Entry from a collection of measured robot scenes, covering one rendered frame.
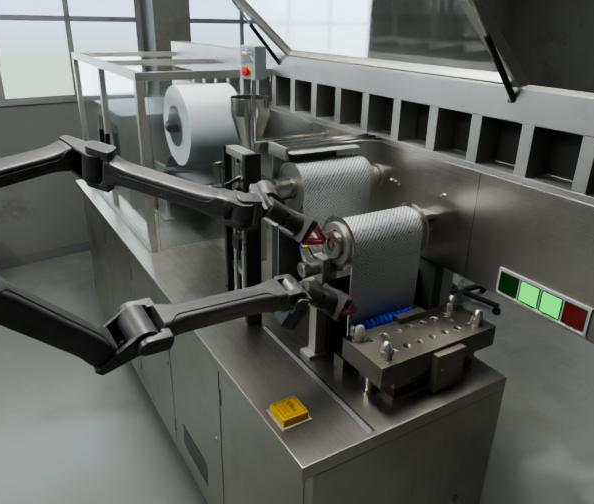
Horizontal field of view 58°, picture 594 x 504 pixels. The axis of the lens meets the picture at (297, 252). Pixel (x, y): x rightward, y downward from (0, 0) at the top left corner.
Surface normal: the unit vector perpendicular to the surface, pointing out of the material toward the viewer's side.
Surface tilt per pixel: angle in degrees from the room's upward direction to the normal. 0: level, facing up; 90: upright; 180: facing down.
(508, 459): 0
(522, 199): 90
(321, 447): 0
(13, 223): 90
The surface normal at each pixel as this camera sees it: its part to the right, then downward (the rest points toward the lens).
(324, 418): 0.02, -0.92
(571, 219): -0.86, 0.18
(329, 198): 0.51, 0.38
